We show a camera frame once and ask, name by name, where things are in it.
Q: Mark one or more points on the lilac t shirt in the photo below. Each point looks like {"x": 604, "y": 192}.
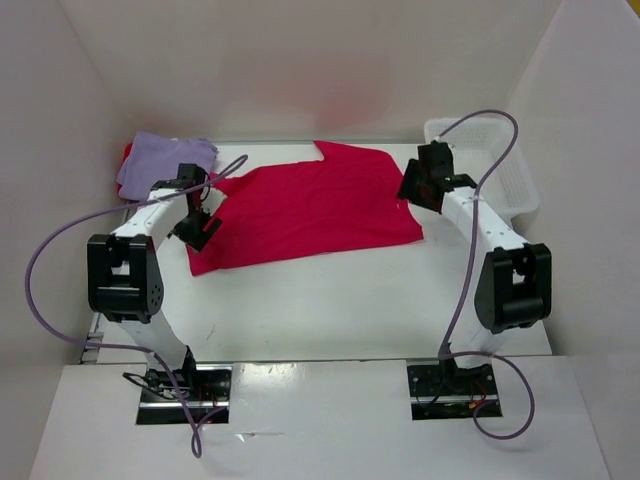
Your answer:
{"x": 154, "y": 158}

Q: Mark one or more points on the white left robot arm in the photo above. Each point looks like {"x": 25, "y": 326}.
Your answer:
{"x": 124, "y": 278}

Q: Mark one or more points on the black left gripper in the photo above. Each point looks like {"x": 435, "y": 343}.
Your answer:
{"x": 198, "y": 228}

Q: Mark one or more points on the white plastic basket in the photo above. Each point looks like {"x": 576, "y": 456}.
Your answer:
{"x": 477, "y": 144}

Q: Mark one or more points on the magenta t shirt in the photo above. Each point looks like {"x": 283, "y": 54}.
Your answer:
{"x": 344, "y": 201}

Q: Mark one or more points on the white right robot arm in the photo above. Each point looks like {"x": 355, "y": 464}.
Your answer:
{"x": 508, "y": 280}

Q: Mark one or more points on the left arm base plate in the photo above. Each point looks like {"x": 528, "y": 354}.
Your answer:
{"x": 208, "y": 401}

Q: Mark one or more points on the red t shirt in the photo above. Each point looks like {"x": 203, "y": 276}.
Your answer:
{"x": 123, "y": 178}

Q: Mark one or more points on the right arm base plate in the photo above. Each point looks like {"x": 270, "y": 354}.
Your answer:
{"x": 444, "y": 391}

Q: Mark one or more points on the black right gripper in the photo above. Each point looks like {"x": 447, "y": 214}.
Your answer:
{"x": 417, "y": 186}

